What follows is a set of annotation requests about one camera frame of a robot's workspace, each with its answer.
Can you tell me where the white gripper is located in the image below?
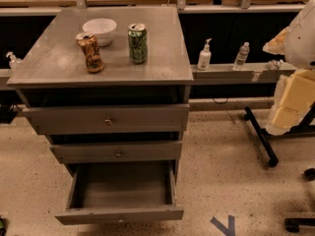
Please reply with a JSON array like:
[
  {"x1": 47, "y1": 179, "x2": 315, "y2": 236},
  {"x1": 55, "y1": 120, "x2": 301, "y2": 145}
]
[{"x1": 263, "y1": 0, "x2": 315, "y2": 136}]

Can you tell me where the grey bottom drawer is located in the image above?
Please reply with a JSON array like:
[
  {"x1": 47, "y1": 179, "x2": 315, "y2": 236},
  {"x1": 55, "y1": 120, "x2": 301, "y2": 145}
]
[{"x1": 56, "y1": 161, "x2": 184, "y2": 225}]

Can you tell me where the grey drawer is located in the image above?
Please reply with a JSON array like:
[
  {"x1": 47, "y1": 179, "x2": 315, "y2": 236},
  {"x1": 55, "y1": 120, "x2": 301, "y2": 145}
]
[
  {"x1": 23, "y1": 104, "x2": 189, "y2": 135},
  {"x1": 50, "y1": 141, "x2": 182, "y2": 164},
  {"x1": 56, "y1": 161, "x2": 184, "y2": 225}
]

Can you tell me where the grey top drawer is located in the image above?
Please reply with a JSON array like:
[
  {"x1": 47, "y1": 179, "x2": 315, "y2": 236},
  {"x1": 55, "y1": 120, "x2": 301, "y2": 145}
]
[{"x1": 23, "y1": 104, "x2": 189, "y2": 135}]

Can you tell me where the grey middle drawer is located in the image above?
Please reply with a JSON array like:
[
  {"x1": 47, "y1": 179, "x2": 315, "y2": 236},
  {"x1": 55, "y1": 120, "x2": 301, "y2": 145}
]
[{"x1": 50, "y1": 141, "x2": 182, "y2": 164}]

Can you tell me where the grey wooden drawer cabinet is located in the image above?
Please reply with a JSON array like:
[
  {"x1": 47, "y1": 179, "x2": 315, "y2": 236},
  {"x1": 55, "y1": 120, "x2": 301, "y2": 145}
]
[{"x1": 7, "y1": 5, "x2": 195, "y2": 186}]

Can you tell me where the crumpled clear plastic wrapper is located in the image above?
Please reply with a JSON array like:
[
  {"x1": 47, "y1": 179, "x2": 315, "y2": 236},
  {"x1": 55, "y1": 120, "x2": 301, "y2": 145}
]
[{"x1": 267, "y1": 60, "x2": 284, "y2": 70}]

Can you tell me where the clear water bottle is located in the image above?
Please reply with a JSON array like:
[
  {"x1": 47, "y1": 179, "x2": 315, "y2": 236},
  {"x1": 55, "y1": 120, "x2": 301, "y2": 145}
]
[{"x1": 233, "y1": 42, "x2": 250, "y2": 71}]

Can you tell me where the black metal stand base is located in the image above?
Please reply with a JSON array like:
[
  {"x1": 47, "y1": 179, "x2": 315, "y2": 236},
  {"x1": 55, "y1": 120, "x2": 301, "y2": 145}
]
[{"x1": 244, "y1": 104, "x2": 315, "y2": 167}]

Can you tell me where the white pump bottle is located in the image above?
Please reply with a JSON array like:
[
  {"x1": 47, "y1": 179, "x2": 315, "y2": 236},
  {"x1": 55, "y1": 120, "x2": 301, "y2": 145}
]
[{"x1": 197, "y1": 38, "x2": 212, "y2": 71}]

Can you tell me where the black caster wheel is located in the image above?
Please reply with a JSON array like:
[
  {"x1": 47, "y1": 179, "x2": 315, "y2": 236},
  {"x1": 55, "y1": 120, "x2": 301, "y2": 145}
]
[{"x1": 304, "y1": 168, "x2": 315, "y2": 181}]

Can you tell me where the green soda can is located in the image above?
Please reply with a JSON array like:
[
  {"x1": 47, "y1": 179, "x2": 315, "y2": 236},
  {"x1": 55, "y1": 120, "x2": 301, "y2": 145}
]
[{"x1": 127, "y1": 24, "x2": 148, "y2": 64}]

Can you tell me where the black chair caster base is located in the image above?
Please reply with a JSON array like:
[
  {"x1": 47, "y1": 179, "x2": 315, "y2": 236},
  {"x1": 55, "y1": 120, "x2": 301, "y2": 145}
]
[{"x1": 284, "y1": 218, "x2": 315, "y2": 233}]

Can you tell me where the blue tape floor marker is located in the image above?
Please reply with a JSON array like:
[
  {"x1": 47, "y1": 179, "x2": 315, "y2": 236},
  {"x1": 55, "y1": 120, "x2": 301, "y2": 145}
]
[{"x1": 210, "y1": 215, "x2": 236, "y2": 236}]

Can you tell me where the white bowl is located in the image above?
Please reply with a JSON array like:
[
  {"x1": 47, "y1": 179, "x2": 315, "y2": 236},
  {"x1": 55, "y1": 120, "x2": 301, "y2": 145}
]
[{"x1": 83, "y1": 18, "x2": 117, "y2": 46}]

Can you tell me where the crushed gold can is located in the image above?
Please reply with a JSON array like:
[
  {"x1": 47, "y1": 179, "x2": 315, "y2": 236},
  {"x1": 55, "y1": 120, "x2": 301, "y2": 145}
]
[{"x1": 76, "y1": 31, "x2": 103, "y2": 73}]

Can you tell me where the clear pump bottle left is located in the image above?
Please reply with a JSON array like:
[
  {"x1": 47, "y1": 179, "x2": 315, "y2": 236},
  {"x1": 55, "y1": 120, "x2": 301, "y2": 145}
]
[{"x1": 6, "y1": 51, "x2": 22, "y2": 71}]

